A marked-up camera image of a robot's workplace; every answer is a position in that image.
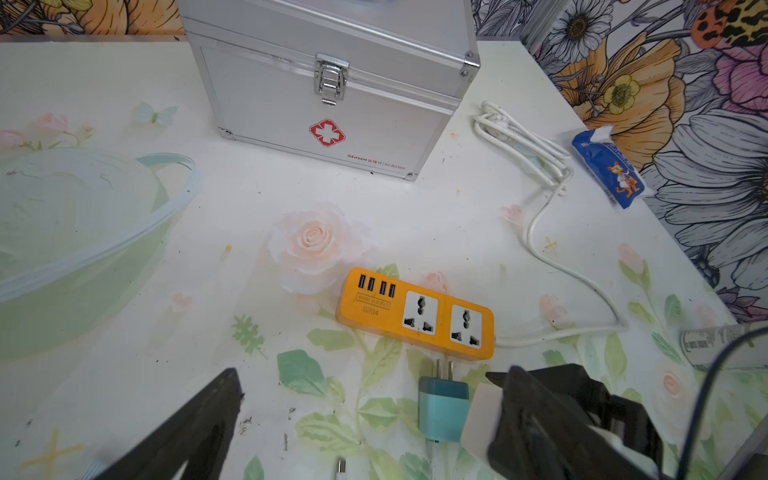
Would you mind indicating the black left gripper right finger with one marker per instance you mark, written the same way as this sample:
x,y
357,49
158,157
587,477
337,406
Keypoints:
x,y
559,423

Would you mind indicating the orange power strip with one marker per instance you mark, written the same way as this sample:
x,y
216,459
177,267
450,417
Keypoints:
x,y
382,305

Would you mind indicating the blue snack packet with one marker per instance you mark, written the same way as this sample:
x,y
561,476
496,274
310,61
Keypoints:
x,y
611,168

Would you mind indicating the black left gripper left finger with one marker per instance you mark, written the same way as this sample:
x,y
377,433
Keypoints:
x,y
193,442

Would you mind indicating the teal USB charger plug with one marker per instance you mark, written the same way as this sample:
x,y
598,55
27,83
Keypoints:
x,y
443,405

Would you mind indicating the silver aluminium first aid case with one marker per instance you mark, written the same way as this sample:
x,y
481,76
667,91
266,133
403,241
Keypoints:
x,y
367,84

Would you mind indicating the clear green plastic bowl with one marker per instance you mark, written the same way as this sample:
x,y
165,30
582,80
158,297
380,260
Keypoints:
x,y
81,229

